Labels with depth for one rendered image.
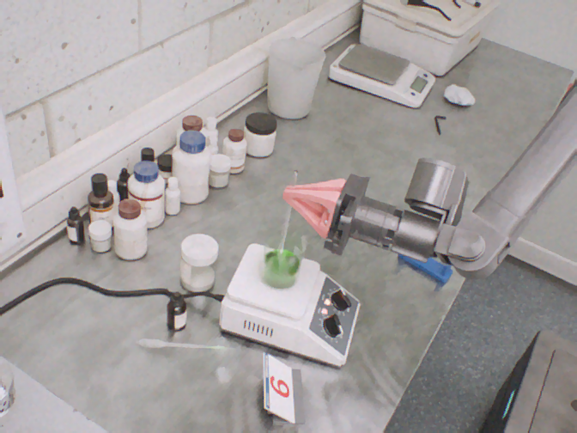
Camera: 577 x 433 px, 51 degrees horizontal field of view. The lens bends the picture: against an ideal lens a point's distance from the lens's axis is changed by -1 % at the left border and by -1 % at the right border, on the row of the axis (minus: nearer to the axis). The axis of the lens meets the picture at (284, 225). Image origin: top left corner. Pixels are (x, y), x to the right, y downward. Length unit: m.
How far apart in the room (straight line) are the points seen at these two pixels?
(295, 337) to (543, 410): 0.80
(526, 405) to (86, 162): 1.10
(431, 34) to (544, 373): 0.93
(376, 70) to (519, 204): 0.96
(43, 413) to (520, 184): 0.67
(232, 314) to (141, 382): 0.16
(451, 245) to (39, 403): 0.57
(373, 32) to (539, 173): 1.15
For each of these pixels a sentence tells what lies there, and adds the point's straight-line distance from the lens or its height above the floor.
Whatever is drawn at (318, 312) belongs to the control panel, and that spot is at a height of 0.81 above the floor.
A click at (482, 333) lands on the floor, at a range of 2.17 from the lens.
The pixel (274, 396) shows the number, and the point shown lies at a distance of 0.87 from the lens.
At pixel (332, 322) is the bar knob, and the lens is 0.93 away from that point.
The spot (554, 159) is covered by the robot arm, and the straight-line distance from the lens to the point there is 0.79.
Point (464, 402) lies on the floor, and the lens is 1.97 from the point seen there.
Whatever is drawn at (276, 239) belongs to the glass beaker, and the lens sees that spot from 0.91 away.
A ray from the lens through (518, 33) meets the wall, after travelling 2.15.
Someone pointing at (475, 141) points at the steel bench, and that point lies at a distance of 1.57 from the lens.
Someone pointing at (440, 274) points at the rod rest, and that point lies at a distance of 1.14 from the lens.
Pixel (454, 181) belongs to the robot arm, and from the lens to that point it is 0.80.
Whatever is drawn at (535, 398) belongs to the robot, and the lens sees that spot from 1.59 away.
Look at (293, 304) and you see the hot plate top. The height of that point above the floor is 0.84.
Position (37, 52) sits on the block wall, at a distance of 1.01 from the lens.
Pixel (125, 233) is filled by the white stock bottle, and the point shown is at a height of 0.81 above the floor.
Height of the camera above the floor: 1.51
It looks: 41 degrees down
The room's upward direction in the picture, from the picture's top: 11 degrees clockwise
